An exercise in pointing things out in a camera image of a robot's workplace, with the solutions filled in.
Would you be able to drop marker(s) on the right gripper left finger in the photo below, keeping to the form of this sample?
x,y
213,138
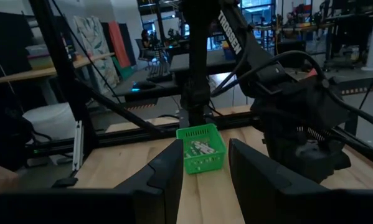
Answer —
x,y
164,180

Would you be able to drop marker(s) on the black computer mouse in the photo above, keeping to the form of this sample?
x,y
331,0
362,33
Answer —
x,y
145,84

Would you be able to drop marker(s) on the wooden shelf board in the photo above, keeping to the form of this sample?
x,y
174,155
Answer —
x,y
33,74

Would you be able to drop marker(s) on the dark operator desk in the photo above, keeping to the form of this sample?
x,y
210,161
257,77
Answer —
x,y
161,90

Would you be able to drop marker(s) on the black partition panel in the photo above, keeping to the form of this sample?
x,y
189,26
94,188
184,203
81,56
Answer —
x,y
8,40

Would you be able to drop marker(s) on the person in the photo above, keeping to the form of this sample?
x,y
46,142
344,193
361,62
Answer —
x,y
146,39

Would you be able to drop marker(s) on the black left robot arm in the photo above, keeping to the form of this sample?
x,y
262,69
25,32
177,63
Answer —
x,y
197,62

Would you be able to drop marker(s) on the orange panel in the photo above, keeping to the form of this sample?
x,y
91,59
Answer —
x,y
119,43

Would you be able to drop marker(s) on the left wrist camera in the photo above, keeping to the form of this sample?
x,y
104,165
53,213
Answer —
x,y
273,77

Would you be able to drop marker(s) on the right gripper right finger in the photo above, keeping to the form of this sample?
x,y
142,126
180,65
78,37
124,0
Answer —
x,y
254,186

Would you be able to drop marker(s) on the leaf print panel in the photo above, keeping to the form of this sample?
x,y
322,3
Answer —
x,y
92,43

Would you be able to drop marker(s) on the white box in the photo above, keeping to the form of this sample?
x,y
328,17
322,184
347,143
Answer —
x,y
49,121

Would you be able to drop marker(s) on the green plastic basket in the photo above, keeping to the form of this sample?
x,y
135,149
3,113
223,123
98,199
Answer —
x,y
201,166

